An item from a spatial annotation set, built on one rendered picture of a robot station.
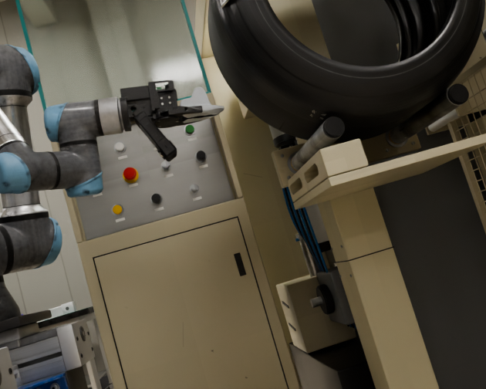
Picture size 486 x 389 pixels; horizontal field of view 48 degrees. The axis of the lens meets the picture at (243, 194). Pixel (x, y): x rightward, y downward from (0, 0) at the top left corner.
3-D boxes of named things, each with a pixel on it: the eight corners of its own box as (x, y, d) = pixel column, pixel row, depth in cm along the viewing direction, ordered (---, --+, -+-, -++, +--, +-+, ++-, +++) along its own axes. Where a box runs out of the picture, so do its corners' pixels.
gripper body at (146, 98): (176, 78, 113) (117, 85, 112) (182, 118, 112) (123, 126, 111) (177, 90, 121) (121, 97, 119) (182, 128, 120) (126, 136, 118)
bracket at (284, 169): (281, 188, 146) (270, 153, 147) (417, 150, 151) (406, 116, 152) (283, 186, 142) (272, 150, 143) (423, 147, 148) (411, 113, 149)
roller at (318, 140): (286, 163, 144) (298, 151, 145) (298, 175, 144) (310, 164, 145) (318, 126, 110) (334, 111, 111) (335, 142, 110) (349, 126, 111)
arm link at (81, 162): (43, 201, 110) (35, 147, 111) (91, 195, 119) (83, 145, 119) (65, 197, 105) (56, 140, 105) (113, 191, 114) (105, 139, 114)
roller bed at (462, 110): (426, 135, 166) (396, 45, 169) (470, 123, 168) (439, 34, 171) (459, 116, 146) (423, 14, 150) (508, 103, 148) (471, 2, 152)
